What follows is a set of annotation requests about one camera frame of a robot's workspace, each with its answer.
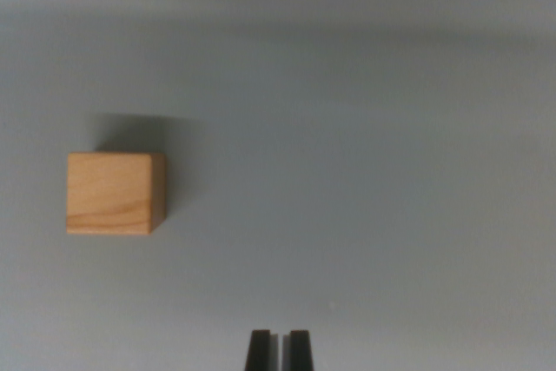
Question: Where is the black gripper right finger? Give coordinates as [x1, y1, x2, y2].
[281, 329, 315, 371]

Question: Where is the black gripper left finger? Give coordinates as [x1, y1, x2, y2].
[245, 329, 280, 371]

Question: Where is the light wooden cube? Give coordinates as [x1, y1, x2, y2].
[65, 151, 168, 235]

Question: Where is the grey plastic tray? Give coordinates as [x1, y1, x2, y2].
[0, 0, 556, 371]

